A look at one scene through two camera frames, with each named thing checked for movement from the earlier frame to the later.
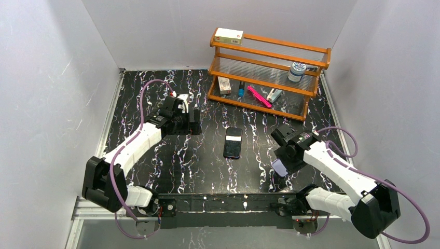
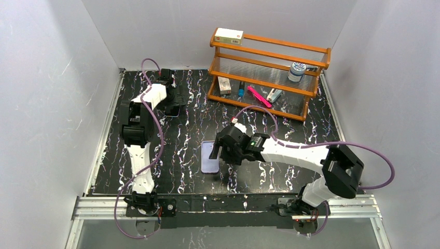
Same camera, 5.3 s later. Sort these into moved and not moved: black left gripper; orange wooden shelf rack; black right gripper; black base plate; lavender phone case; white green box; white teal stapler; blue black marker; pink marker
Moved: black right gripper; black left gripper; lavender phone case
Not moved: pink marker; orange wooden shelf rack; black base plate; blue black marker; white green box; white teal stapler
